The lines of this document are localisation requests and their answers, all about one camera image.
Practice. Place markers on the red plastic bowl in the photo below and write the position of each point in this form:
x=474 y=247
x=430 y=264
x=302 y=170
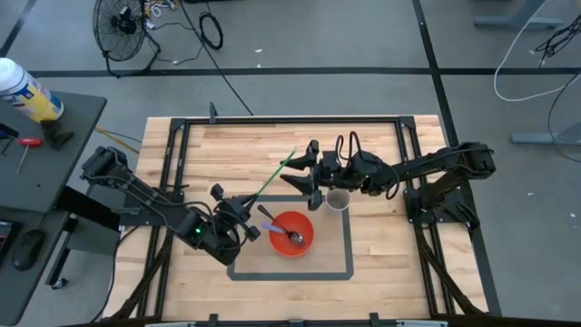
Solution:
x=283 y=246

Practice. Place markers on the green plastic utensil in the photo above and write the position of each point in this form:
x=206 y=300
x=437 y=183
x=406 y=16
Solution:
x=274 y=175

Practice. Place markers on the metal spoon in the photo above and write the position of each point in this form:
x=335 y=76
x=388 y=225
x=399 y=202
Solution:
x=297 y=237

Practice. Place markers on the black computer mouse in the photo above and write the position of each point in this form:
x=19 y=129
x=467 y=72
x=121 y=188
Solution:
x=28 y=249

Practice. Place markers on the black aluminium table frame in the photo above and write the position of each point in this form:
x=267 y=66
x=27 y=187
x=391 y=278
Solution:
x=290 y=120

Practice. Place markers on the black hex key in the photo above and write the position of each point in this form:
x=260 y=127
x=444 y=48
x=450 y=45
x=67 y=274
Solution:
x=9 y=131

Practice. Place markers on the dark screen device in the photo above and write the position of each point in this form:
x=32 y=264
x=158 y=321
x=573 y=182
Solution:
x=4 y=238

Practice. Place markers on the grey desk leg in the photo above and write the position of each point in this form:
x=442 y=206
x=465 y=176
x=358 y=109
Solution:
x=544 y=137
x=517 y=20

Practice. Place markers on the black floor fan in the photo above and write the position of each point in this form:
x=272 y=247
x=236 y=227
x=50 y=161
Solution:
x=122 y=23

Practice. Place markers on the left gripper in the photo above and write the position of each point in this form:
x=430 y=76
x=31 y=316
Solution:
x=231 y=217

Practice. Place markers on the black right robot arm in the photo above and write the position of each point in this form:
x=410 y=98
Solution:
x=431 y=163

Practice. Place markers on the black clamp block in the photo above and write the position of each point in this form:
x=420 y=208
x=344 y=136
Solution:
x=55 y=134

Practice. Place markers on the yellow wipes canister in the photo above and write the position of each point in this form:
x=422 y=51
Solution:
x=27 y=95

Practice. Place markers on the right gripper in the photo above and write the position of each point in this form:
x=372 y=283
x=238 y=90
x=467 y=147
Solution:
x=330 y=175

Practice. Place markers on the lavender plastic utensil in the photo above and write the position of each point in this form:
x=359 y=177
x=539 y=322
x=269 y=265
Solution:
x=271 y=227

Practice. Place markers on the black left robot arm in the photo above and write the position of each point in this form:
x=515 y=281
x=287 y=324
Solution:
x=150 y=200

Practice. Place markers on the clear mat with grey border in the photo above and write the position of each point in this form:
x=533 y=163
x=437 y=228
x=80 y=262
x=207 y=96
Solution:
x=327 y=254

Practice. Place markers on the dark grey side table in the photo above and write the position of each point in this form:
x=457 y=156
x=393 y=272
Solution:
x=45 y=181

